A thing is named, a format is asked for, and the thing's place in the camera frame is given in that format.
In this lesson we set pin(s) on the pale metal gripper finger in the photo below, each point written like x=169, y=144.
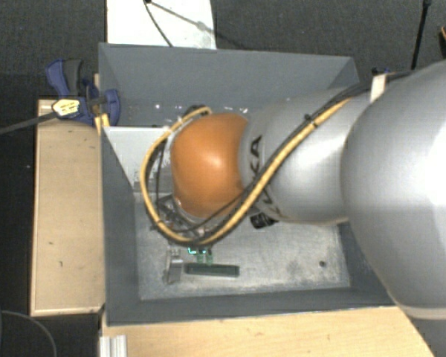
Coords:
x=177, y=270
x=168, y=270

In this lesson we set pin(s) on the dark green flat block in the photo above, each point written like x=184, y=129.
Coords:
x=212, y=270

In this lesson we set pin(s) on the grey metal bin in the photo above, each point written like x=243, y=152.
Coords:
x=282, y=262

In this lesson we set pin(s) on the pale wood flat board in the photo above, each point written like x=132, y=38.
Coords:
x=68, y=206

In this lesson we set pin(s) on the black cylinder on white bracket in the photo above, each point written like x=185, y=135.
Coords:
x=261, y=220

